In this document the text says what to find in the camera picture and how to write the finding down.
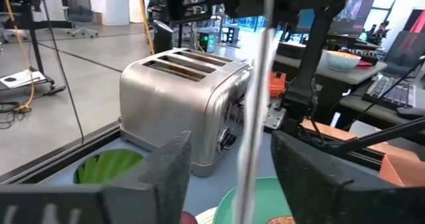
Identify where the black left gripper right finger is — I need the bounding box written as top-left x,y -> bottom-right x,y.
270,130 -> 425,224

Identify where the green plastic cup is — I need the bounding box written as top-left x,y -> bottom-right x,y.
72,149 -> 147,185

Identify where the small orange box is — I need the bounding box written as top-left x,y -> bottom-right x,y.
268,71 -> 288,98

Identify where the patterned orange white bowl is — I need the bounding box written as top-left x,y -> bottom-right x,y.
325,50 -> 362,72

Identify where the dark red apple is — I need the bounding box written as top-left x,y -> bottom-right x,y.
180,211 -> 199,224

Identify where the black table frame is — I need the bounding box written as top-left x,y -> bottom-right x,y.
0,116 -> 425,185

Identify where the grey desk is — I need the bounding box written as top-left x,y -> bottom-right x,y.
274,49 -> 388,86

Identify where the yellow cable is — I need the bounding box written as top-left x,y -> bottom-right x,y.
0,0 -> 36,114

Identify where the black computer keyboard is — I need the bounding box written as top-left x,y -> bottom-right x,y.
361,73 -> 418,110

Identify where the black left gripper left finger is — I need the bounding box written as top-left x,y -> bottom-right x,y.
0,130 -> 193,224

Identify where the silver metal spoon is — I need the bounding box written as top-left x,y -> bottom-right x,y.
232,0 -> 280,224

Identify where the silver four-slot toaster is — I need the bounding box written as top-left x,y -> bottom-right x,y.
119,47 -> 255,178

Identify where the grey office chair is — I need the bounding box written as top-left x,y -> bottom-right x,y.
64,0 -> 100,39

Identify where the green round plate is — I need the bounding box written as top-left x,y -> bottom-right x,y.
212,176 -> 299,224

